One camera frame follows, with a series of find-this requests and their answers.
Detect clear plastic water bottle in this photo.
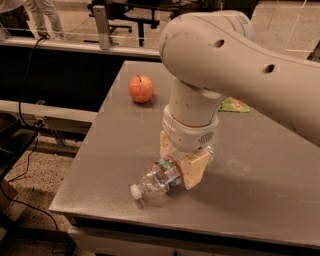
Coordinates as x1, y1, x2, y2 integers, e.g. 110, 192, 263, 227
130, 145, 215, 201

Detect green snack bag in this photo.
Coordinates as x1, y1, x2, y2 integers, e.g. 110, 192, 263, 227
220, 97, 250, 113

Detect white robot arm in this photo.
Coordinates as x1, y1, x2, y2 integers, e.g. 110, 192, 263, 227
159, 10, 320, 153

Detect red apple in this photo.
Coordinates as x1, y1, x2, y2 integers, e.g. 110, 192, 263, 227
128, 75, 154, 103

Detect black cart at left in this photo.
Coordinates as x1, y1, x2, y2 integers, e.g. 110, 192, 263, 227
0, 113, 38, 181

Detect black cable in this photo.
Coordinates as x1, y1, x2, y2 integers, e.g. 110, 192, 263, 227
0, 36, 68, 255

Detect black office chair left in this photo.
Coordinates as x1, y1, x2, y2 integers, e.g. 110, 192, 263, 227
87, 0, 173, 47

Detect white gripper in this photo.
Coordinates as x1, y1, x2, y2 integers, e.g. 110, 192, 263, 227
160, 106, 219, 190

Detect left metal bracket post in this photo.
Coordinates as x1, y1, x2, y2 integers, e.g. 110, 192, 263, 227
93, 5, 114, 50

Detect person legs in background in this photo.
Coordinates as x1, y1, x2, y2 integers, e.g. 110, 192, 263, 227
0, 0, 67, 41

